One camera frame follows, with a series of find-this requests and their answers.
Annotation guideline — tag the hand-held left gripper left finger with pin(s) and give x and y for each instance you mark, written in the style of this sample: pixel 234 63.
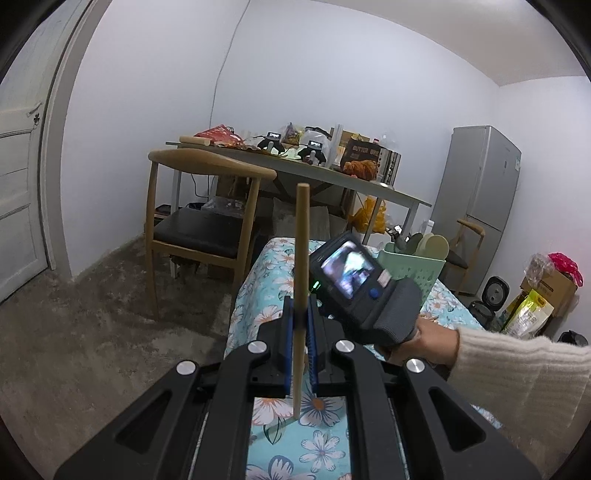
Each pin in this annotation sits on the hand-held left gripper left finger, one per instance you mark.
pixel 287 350

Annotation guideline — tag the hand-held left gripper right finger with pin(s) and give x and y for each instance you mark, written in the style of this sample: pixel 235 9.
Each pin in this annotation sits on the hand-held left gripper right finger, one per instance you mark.
pixel 314 355

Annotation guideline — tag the wooden chopstick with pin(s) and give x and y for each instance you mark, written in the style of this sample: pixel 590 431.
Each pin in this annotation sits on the wooden chopstick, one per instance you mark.
pixel 302 254

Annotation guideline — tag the green plastic utensil holder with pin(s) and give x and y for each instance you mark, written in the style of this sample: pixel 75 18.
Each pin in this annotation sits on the green plastic utensil holder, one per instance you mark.
pixel 427 277

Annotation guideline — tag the person's right forearm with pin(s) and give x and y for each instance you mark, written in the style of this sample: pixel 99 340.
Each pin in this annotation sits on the person's right forearm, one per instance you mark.
pixel 517 378

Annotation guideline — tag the person's right hand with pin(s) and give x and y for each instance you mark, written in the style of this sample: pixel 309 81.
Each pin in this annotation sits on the person's right hand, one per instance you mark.
pixel 434 346

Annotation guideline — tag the yellow plastic bag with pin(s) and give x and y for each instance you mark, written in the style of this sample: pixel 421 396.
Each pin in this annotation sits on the yellow plastic bag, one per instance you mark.
pixel 369 217

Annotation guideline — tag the teal floral quilt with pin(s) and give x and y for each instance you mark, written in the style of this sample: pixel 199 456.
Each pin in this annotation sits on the teal floral quilt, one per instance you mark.
pixel 268 277

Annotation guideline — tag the grey dining table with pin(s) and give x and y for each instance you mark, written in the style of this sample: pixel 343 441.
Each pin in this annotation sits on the grey dining table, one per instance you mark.
pixel 369 189

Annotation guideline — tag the white plastic bottle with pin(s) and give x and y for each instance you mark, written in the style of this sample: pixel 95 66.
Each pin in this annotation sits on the white plastic bottle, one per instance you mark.
pixel 428 228

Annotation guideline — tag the wooden chair black seat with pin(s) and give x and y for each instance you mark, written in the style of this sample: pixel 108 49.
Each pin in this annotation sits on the wooden chair black seat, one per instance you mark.
pixel 457 259
pixel 198 230

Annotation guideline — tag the perforated steel canister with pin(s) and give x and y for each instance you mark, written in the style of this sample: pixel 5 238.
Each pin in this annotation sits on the perforated steel canister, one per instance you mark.
pixel 390 168

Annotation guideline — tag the black spare gripper device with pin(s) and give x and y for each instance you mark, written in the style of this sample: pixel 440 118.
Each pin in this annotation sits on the black spare gripper device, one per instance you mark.
pixel 311 152
pixel 272 142

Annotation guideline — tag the tan cardboard box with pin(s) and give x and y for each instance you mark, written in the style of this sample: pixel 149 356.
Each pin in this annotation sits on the tan cardboard box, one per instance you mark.
pixel 344 138

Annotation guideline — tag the clear plastic bag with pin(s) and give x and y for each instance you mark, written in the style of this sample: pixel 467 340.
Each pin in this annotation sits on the clear plastic bag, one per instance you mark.
pixel 538 267
pixel 323 138

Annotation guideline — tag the black rice cooker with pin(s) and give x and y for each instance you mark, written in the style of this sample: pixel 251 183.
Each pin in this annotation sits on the black rice cooker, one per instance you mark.
pixel 496 290

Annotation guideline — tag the colourful snack bag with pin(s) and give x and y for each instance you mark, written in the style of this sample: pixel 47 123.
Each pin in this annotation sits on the colourful snack bag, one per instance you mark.
pixel 293 134

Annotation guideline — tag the silver fridge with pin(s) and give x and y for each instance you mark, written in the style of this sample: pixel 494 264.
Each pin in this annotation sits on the silver fridge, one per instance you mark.
pixel 475 184

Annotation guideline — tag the yellow green rice sack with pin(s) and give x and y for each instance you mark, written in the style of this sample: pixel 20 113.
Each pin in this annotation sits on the yellow green rice sack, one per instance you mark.
pixel 531 314

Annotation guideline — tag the red snack packaging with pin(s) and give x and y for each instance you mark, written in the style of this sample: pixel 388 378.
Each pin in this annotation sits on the red snack packaging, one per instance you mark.
pixel 219 134

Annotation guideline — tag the wooden rolling pin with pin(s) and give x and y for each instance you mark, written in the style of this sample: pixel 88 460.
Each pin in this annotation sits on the wooden rolling pin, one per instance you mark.
pixel 196 140

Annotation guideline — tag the brown cardboard box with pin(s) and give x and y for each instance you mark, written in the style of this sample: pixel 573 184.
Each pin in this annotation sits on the brown cardboard box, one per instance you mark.
pixel 561 290

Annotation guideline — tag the pink plastic bag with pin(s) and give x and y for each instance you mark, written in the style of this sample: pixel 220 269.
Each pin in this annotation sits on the pink plastic bag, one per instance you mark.
pixel 563 265

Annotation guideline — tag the black bag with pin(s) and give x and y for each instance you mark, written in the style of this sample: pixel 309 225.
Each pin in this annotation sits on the black bag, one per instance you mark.
pixel 575 338

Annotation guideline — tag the white panel door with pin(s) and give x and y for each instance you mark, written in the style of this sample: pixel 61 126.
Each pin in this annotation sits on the white panel door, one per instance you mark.
pixel 23 207

